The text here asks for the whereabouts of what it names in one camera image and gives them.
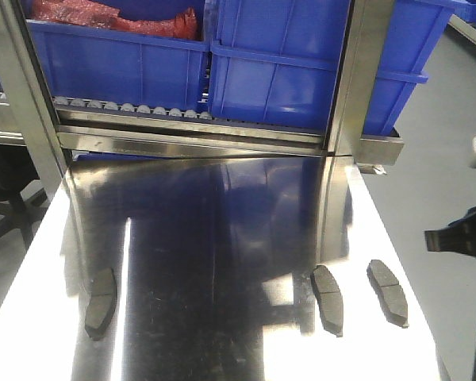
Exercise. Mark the grey roller conveyor track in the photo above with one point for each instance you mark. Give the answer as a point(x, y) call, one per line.
point(130, 108)

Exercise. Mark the red bubble wrap bag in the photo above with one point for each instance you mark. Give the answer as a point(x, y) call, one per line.
point(183, 25)

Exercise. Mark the grey brake pad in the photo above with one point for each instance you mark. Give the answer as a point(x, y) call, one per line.
point(329, 299)
point(390, 293)
point(102, 304)

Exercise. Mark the black office chair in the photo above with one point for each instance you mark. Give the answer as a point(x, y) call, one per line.
point(17, 171)

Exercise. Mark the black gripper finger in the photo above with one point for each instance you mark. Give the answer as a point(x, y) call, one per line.
point(458, 236)

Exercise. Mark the right blue plastic bin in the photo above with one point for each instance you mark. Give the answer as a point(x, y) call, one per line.
point(275, 62)

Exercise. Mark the left blue plastic bin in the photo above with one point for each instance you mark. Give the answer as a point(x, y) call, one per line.
point(122, 67)

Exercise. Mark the stainless steel rack frame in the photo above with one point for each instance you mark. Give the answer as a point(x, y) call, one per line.
point(51, 133)

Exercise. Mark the blue plastic bin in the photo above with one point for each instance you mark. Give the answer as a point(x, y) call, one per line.
point(122, 67)
point(275, 62)

